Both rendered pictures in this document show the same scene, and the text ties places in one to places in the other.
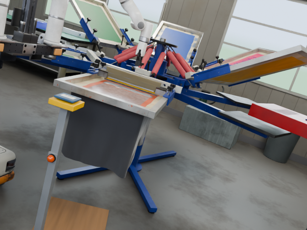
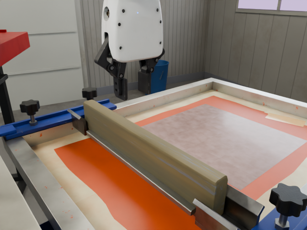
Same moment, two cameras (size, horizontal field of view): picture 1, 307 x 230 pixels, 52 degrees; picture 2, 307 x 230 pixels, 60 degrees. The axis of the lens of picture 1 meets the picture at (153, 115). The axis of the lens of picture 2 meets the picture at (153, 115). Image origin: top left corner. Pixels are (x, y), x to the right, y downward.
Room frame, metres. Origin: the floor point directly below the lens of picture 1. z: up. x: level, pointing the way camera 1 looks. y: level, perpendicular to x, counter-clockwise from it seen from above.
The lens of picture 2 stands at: (2.52, 0.56, 1.29)
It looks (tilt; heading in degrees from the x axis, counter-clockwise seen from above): 24 degrees down; 224
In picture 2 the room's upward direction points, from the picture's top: straight up
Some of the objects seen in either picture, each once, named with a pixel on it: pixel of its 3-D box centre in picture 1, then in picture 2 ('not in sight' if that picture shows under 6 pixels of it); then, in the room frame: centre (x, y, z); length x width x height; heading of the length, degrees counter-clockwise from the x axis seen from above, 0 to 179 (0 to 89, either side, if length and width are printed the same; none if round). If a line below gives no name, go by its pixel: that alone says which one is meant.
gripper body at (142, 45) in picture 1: (142, 48); (131, 23); (2.21, 0.21, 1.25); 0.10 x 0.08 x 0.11; 174
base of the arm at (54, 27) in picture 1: (52, 29); not in sight; (1.97, 0.76, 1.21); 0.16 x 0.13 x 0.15; 72
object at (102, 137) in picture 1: (99, 133); not in sight; (1.72, 0.27, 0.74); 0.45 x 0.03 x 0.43; 83
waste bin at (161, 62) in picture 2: not in sight; (153, 77); (-0.14, -1.98, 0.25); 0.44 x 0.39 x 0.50; 162
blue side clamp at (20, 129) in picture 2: (168, 96); (65, 124); (2.21, -0.07, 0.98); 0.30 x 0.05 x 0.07; 173
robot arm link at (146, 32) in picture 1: (141, 28); not in sight; (2.20, 0.25, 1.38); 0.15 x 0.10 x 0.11; 115
